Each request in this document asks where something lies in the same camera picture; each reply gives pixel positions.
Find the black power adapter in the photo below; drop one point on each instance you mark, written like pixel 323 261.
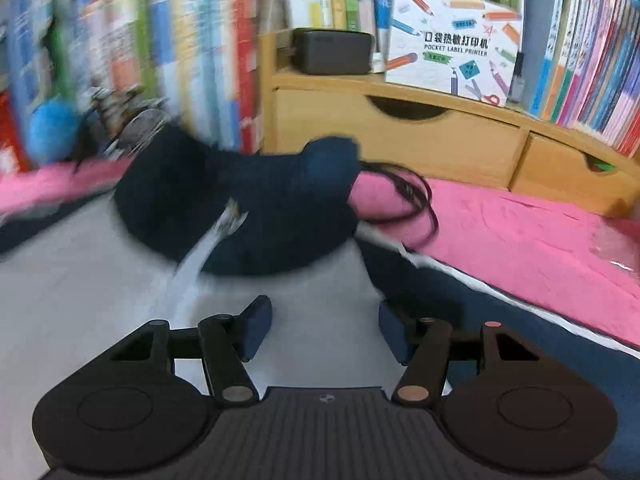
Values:
pixel 335 52

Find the white and navy jacket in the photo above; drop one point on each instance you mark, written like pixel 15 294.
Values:
pixel 75 285

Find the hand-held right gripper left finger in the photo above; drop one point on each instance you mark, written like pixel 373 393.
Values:
pixel 257 327

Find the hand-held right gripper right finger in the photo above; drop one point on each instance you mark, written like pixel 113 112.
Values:
pixel 395 330

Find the row of pink blue books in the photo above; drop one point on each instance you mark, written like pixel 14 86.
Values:
pixel 590 60

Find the white box with pencil print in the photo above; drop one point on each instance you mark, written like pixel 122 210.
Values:
pixel 450 45

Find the row of colourful picture books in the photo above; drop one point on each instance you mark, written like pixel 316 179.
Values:
pixel 175 35

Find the wooden drawer organiser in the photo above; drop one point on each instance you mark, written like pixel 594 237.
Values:
pixel 400 145

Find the miniature bicycle model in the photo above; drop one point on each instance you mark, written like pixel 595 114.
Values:
pixel 135 122

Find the clear plastic wrapper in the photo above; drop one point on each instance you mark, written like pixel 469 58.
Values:
pixel 615 245

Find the blue plush ball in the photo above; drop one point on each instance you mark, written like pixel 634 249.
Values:
pixel 52 130

